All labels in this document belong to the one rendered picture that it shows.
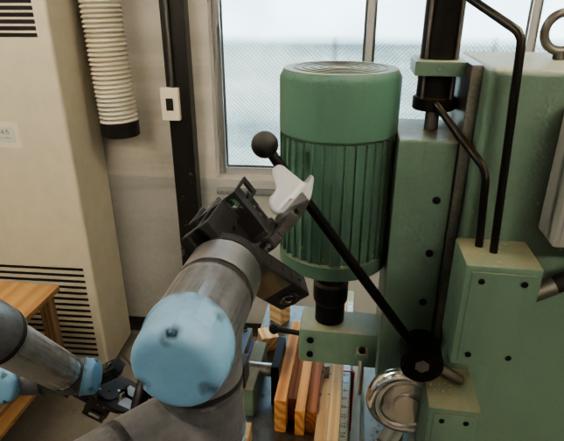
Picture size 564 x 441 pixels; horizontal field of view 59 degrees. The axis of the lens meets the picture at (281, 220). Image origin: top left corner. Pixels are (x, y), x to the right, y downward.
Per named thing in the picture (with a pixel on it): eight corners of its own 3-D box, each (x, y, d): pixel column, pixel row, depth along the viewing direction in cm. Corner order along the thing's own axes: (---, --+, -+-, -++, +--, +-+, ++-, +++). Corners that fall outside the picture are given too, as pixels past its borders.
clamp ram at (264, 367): (249, 369, 102) (248, 333, 98) (286, 374, 101) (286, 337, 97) (240, 402, 94) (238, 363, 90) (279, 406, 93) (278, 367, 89)
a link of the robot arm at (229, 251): (269, 303, 46) (205, 340, 49) (277, 277, 51) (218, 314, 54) (218, 241, 45) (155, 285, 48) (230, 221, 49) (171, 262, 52)
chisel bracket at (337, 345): (302, 343, 97) (303, 306, 94) (376, 350, 95) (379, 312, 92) (297, 369, 90) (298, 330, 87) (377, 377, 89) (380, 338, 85)
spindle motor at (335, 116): (288, 232, 94) (288, 59, 81) (383, 238, 92) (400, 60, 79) (271, 280, 78) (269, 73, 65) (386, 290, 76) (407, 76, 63)
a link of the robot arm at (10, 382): (31, 371, 99) (55, 347, 109) (-27, 371, 99) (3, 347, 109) (34, 408, 100) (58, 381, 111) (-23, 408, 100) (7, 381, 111)
